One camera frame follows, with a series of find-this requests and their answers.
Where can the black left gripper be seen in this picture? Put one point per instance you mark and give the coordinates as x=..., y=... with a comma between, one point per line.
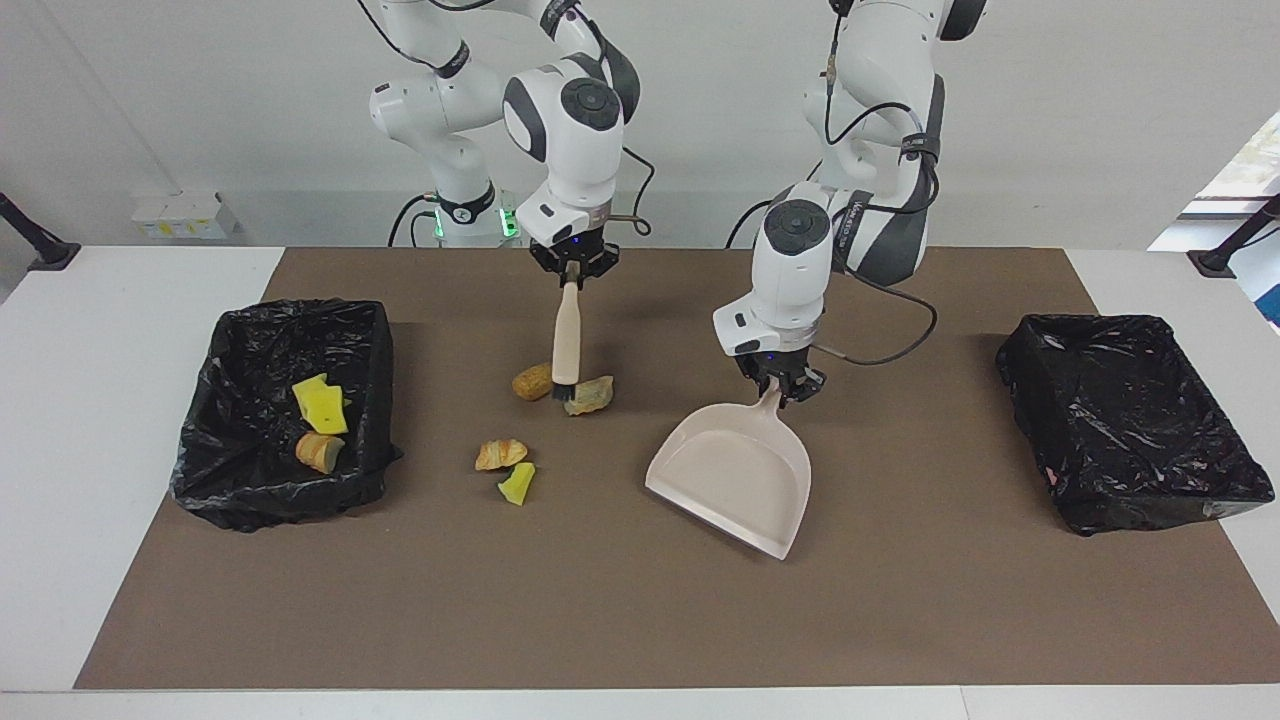
x=785, y=368

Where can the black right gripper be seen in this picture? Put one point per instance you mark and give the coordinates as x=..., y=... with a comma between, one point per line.
x=575, y=252

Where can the beige hand brush black bristles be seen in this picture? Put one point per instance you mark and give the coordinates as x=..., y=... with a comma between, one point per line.
x=566, y=340

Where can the beige plastic dustpan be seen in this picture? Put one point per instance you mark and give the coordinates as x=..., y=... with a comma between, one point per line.
x=735, y=470

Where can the brown oval bread roll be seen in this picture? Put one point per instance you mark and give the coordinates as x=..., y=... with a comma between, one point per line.
x=532, y=382

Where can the pale torn bread chunk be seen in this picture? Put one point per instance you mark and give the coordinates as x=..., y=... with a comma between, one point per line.
x=592, y=397

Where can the golden croissant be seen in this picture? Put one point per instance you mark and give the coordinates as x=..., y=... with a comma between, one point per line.
x=500, y=455

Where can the small yellow green sponge piece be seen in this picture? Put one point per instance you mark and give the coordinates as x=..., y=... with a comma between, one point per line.
x=517, y=486

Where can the notched yellow sponge piece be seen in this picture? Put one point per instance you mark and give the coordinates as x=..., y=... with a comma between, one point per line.
x=328, y=412

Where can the striped shell-shaped pastry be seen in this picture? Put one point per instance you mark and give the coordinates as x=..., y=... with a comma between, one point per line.
x=320, y=452

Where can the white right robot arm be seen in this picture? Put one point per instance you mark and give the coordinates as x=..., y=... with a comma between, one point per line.
x=570, y=130

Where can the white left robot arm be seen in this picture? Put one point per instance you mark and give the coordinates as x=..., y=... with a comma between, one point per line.
x=790, y=280

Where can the bin lined with black bag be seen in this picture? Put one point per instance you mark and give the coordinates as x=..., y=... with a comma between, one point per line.
x=1130, y=420
x=250, y=470

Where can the brown table mat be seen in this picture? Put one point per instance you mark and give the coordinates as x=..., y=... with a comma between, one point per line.
x=640, y=620

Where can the black clamp stand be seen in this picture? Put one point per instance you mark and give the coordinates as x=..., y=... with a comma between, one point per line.
x=45, y=252
x=1215, y=262

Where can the white wall power box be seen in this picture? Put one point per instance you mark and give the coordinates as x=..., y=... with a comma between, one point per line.
x=185, y=218

